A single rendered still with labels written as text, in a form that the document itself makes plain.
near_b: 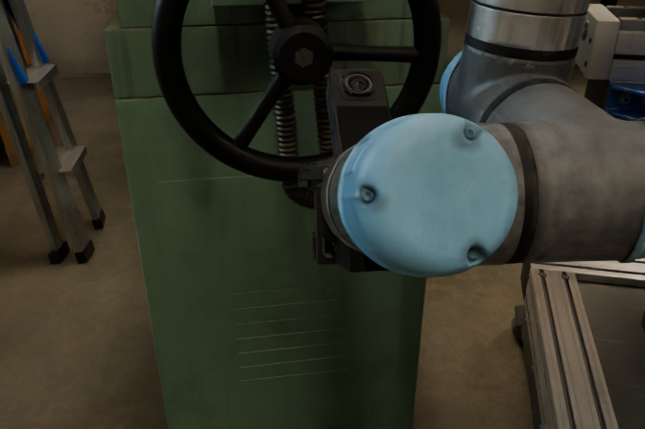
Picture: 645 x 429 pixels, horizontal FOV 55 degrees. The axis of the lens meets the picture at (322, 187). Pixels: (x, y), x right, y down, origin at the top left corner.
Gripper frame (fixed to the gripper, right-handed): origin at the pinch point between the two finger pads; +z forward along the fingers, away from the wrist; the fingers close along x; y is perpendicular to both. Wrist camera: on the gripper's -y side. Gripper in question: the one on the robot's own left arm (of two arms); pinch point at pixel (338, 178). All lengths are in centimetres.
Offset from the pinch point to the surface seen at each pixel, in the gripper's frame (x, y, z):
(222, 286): -14.0, 14.8, 33.9
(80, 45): -100, -82, 266
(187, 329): -19.7, 21.8, 37.4
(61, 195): -60, -1, 107
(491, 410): 38, 45, 60
